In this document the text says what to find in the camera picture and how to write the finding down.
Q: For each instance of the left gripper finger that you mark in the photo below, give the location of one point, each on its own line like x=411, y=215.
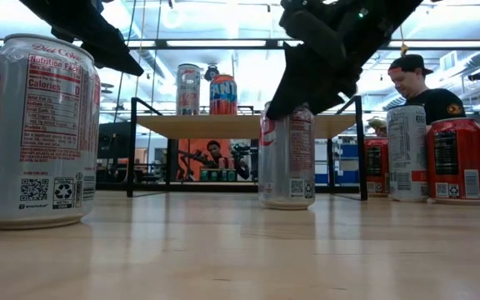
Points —
x=98, y=46

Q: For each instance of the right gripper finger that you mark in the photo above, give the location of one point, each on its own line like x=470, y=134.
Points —
x=315, y=79

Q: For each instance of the silver Diet Coke can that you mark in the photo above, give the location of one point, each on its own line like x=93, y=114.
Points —
x=286, y=166
x=52, y=125

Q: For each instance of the orange Fanta can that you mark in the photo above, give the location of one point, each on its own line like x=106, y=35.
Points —
x=223, y=98

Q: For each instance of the tall slim white can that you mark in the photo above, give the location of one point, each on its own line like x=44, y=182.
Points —
x=188, y=91
x=406, y=154

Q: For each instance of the red Coke Zero can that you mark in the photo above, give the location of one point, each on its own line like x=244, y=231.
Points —
x=375, y=166
x=456, y=162

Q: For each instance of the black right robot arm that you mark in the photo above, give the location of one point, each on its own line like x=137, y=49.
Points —
x=386, y=21

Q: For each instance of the black background robot arm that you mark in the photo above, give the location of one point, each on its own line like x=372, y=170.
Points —
x=242, y=150

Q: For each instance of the wooden shelf with black legs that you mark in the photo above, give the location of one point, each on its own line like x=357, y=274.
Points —
x=206, y=127

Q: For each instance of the blue storage bins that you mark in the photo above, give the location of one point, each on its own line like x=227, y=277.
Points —
x=348, y=152

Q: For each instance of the black background monitor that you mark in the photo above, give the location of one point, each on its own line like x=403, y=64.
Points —
x=113, y=141

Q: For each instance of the round dark ceiling device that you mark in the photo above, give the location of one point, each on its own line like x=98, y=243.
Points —
x=212, y=73

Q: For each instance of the seated person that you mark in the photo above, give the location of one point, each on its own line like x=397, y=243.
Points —
x=214, y=146

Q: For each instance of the orange partition panel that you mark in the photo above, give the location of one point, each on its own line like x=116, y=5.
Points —
x=194, y=150

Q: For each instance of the small black ceiling fixture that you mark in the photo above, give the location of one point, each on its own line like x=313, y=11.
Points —
x=477, y=76

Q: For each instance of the black metal table frame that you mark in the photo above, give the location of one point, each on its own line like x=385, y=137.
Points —
x=140, y=187

